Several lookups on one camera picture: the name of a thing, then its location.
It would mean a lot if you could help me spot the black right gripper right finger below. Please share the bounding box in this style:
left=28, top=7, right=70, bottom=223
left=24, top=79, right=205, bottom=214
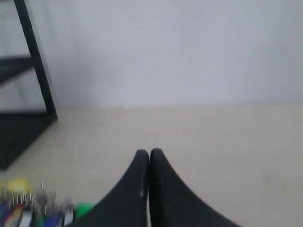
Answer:
left=149, top=148, right=239, bottom=227

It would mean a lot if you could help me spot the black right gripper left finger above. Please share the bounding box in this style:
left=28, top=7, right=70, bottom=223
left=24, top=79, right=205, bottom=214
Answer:
left=75, top=149, right=149, bottom=227

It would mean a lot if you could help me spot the colourful key tag bunch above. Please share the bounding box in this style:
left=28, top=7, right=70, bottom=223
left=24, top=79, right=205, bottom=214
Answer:
left=0, top=178, right=94, bottom=227

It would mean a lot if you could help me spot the black metal shelf rack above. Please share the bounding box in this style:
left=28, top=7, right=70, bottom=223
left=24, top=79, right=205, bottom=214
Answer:
left=0, top=0, right=57, bottom=170

